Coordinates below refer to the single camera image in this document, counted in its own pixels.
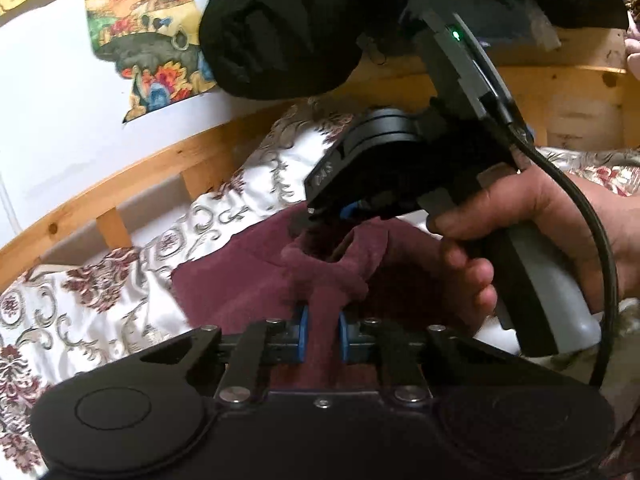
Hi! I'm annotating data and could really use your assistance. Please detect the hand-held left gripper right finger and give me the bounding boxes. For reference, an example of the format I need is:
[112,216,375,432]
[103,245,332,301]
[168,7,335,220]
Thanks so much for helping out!
[337,310,501,406]

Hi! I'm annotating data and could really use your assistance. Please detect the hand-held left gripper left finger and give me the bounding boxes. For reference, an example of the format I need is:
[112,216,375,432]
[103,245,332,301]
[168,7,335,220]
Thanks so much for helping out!
[140,305,311,406]

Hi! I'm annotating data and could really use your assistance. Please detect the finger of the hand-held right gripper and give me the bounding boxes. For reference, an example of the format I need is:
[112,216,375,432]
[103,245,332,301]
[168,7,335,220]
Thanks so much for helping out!
[337,199,373,221]
[290,205,321,236]

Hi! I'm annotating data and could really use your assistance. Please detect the maroon cloth garment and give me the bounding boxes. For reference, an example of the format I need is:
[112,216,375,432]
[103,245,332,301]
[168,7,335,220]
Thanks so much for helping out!
[172,207,481,396]

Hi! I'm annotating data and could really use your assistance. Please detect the person's right hand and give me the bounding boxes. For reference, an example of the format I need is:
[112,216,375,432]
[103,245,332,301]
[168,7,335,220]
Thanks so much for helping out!
[427,162,640,336]

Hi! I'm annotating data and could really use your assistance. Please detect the black cloth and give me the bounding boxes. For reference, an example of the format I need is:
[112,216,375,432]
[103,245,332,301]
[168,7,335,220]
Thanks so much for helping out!
[197,0,631,101]

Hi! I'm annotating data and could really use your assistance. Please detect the floral white bedspread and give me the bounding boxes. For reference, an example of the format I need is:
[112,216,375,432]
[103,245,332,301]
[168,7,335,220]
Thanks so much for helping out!
[0,100,640,480]

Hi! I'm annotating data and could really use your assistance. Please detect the wooden bed frame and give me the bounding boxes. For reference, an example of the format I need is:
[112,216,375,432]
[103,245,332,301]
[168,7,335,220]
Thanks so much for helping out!
[0,25,640,281]

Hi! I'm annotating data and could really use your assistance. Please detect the black cable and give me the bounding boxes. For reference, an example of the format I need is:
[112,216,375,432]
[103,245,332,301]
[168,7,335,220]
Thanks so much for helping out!
[465,30,623,388]

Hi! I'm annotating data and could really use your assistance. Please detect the colourful printed wall cloth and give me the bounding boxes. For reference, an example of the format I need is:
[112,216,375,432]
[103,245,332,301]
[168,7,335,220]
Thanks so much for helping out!
[85,0,221,123]

